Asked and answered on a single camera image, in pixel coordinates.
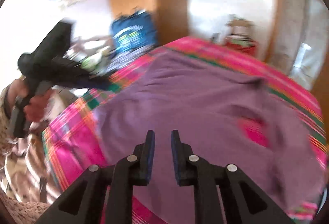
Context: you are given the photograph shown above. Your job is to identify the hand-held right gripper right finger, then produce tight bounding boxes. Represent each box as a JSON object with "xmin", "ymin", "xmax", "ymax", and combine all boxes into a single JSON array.
[{"xmin": 171, "ymin": 130, "xmax": 293, "ymax": 224}]

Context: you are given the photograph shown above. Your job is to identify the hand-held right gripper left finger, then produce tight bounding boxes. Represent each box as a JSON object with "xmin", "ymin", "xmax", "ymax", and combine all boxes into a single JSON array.
[{"xmin": 38, "ymin": 130, "xmax": 156, "ymax": 224}]

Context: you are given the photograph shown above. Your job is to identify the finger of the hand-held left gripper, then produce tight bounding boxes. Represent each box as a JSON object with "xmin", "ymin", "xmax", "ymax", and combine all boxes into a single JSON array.
[{"xmin": 72, "ymin": 71, "xmax": 113, "ymax": 91}]

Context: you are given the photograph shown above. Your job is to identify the person's left hand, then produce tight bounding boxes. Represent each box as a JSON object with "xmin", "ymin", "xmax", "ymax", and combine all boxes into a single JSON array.
[{"xmin": 8, "ymin": 78, "xmax": 53, "ymax": 122}]

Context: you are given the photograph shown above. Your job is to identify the pink green plaid blanket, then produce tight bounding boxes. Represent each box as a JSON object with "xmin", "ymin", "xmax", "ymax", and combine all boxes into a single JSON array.
[{"xmin": 41, "ymin": 36, "xmax": 326, "ymax": 224}]

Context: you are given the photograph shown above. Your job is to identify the blue printed tote bag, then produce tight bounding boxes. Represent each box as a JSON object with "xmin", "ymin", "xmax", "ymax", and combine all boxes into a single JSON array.
[{"xmin": 110, "ymin": 10, "xmax": 158, "ymax": 56}]

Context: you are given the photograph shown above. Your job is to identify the person's patterned pajamas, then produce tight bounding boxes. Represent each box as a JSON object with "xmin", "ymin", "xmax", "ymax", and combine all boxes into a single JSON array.
[{"xmin": 0, "ymin": 134, "xmax": 59, "ymax": 224}]

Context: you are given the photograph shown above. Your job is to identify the red patterned box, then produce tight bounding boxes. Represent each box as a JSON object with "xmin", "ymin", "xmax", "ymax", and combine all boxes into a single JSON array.
[{"xmin": 225, "ymin": 34, "xmax": 259, "ymax": 56}]

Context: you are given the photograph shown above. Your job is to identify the cardboard box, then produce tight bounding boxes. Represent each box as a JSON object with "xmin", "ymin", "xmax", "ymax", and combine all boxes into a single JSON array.
[{"xmin": 226, "ymin": 14, "xmax": 254, "ymax": 34}]

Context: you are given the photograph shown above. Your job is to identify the wooden door frame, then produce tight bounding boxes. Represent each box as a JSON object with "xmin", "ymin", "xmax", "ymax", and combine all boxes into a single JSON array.
[{"xmin": 265, "ymin": 0, "xmax": 309, "ymax": 78}]

